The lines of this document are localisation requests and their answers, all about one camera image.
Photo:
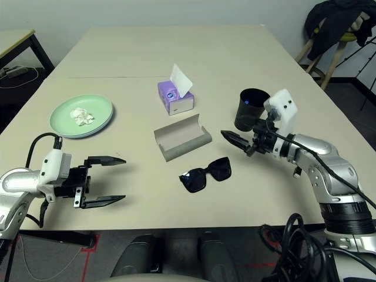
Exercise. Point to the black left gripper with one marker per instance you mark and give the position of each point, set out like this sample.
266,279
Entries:
75,182

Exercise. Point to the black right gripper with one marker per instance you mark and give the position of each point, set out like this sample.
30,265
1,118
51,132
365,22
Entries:
264,138

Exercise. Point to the grey glasses case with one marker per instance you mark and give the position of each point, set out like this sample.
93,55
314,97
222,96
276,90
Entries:
179,135

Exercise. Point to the black sunglasses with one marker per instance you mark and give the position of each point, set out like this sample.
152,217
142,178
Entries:
195,182

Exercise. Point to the light green plastic plate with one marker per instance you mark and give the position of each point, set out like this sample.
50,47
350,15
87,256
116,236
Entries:
61,117

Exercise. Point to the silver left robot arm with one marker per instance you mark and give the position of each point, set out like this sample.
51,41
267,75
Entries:
17,182

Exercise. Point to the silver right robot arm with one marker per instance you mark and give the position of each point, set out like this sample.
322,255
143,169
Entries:
323,164

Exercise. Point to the black plastic cup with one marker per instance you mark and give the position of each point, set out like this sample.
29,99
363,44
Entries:
245,117

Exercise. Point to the light blue plastic plate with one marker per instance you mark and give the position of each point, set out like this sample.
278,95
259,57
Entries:
85,137

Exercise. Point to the white marker with black cap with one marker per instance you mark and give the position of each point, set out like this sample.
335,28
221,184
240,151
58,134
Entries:
296,173

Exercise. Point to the purple tissue pack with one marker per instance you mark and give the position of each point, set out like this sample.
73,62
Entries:
179,105

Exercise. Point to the dark robot left leg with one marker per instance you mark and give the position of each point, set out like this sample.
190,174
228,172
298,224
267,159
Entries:
135,255

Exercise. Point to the dark robot leg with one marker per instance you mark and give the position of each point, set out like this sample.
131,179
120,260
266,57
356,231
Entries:
217,255
135,255

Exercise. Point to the flat white tissue sheet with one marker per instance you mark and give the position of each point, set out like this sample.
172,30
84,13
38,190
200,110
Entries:
180,80

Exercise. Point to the beige robot torso edge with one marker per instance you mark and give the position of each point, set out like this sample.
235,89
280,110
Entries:
152,278

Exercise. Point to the dark robot right leg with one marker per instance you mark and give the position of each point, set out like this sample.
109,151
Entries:
217,255

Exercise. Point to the wooden stool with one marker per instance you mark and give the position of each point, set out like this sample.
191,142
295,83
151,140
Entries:
331,69

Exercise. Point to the grey power strip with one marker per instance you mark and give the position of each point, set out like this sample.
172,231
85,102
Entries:
16,71

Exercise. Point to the black tripod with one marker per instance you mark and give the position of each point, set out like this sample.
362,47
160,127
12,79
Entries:
352,55

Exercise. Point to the black jacket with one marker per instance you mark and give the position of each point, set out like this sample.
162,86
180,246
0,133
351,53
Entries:
329,23

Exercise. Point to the yellow stool cushion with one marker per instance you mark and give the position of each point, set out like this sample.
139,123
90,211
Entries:
348,36

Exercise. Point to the beige fabric item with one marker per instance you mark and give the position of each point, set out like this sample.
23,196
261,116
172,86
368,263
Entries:
358,23

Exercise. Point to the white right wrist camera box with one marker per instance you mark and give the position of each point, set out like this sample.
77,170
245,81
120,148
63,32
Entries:
283,111

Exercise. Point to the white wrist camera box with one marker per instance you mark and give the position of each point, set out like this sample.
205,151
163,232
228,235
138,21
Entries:
283,111
51,167

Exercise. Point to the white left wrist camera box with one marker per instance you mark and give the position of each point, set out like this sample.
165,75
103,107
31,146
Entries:
51,167

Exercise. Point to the black table frame bar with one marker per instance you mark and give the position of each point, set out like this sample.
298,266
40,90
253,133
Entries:
58,238

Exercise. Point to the wooden side table black frame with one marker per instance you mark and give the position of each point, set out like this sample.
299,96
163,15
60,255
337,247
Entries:
14,36

